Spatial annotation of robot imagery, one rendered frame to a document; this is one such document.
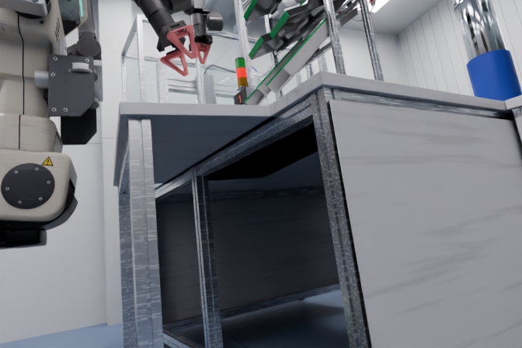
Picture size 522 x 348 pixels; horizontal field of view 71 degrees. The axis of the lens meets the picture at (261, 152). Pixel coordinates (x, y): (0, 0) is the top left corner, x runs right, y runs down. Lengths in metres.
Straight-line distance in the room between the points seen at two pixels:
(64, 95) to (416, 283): 0.89
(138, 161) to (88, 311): 2.85
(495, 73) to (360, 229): 1.09
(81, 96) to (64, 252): 2.66
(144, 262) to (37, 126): 0.43
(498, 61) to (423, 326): 1.13
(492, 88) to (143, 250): 1.36
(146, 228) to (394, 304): 0.50
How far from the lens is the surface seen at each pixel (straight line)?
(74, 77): 1.03
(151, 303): 0.79
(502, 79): 1.67
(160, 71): 2.69
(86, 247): 3.56
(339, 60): 1.16
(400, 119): 0.90
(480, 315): 1.00
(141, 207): 0.79
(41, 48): 1.13
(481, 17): 1.77
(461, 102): 1.13
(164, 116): 0.83
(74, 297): 3.58
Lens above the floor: 0.55
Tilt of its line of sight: 13 degrees up
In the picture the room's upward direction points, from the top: 7 degrees counter-clockwise
